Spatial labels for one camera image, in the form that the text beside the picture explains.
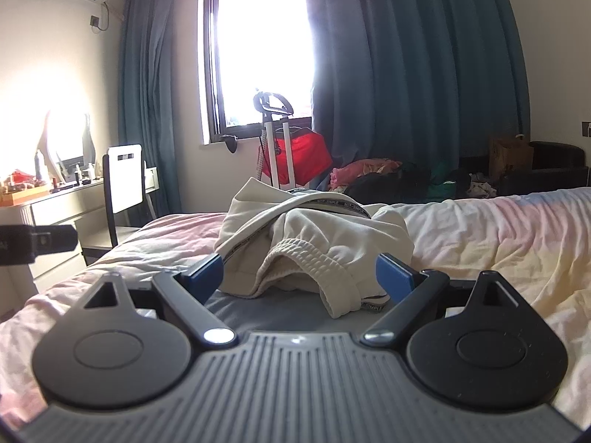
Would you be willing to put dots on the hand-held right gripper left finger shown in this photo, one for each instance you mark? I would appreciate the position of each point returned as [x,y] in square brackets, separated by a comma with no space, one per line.
[210,271]

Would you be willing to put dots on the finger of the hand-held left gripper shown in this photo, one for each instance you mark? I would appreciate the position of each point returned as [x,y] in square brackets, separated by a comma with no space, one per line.
[53,239]

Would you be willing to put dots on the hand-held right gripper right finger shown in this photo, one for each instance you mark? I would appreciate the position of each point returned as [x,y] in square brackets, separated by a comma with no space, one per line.
[392,274]

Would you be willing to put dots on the white pants with striped trim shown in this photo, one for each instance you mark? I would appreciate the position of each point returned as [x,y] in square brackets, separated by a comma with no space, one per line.
[323,240]

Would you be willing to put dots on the black clothes pile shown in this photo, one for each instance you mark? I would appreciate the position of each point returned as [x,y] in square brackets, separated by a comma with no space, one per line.
[388,187]

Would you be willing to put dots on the pink clothes pile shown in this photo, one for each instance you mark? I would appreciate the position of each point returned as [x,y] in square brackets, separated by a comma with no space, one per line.
[364,170]

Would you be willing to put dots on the white dressing table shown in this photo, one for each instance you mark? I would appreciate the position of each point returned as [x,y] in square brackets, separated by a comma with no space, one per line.
[51,207]

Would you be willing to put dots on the orange tray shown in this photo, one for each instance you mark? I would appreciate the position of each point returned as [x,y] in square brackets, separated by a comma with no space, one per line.
[23,196]

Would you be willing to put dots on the row of cosmetic bottles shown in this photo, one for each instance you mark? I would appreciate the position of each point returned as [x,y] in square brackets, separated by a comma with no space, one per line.
[39,164]

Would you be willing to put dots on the pink and yellow bed blanket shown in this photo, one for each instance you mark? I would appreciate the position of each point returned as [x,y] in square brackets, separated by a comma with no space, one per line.
[485,249]

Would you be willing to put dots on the green cloth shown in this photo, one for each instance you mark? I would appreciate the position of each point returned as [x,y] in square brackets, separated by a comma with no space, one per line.
[438,189]

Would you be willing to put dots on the table mirror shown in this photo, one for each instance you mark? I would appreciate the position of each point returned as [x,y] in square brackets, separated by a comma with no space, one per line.
[88,143]

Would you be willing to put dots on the patterned cloth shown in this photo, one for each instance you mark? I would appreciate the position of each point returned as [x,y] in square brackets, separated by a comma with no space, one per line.
[480,188]

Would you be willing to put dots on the red bag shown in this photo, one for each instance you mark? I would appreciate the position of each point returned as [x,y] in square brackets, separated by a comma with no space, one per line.
[309,152]

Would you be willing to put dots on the brown paper bag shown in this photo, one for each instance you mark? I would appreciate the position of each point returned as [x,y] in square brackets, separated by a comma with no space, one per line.
[508,157]

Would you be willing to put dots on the narrow blue curtain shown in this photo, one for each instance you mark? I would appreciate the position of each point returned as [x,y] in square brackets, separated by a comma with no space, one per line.
[147,101]

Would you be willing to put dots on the wide blue curtain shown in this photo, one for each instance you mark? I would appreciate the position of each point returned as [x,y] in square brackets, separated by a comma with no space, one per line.
[415,55]

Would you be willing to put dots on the dark framed window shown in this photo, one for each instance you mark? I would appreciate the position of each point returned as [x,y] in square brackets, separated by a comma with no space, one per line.
[258,55]

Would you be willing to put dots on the white chair with black frame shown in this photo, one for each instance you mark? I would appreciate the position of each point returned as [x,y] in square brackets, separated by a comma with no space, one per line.
[124,180]

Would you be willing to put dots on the wall socket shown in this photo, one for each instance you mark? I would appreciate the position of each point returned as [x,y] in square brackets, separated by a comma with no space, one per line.
[95,21]

